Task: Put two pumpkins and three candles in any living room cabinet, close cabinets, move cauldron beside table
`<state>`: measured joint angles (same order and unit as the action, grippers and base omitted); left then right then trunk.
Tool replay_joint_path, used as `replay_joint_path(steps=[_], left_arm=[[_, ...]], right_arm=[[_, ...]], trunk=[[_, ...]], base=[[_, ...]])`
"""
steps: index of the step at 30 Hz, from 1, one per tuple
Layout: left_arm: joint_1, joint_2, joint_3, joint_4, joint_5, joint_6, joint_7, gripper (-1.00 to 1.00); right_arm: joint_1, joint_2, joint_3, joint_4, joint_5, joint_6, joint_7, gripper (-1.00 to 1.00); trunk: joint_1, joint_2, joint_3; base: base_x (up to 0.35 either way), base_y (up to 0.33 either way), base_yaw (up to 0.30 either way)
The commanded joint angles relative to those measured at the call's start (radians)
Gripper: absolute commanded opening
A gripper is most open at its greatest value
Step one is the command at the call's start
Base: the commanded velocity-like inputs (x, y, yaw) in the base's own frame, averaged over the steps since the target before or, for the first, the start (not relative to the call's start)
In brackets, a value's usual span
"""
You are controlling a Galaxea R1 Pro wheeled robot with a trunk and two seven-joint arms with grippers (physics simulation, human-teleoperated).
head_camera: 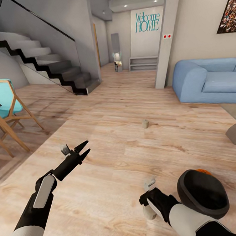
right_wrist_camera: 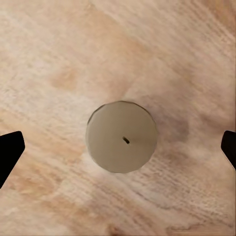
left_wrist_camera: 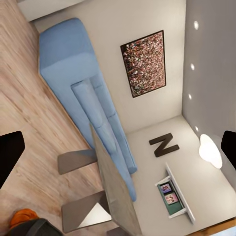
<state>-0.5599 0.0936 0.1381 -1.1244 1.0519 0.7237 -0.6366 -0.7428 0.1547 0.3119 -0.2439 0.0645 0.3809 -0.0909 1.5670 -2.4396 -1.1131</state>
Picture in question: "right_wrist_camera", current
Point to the pillar candle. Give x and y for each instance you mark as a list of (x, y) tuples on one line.
[(121, 136)]

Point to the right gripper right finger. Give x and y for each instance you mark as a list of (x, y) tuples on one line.
[(228, 146)]

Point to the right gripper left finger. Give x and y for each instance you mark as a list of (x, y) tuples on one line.
[(12, 146)]

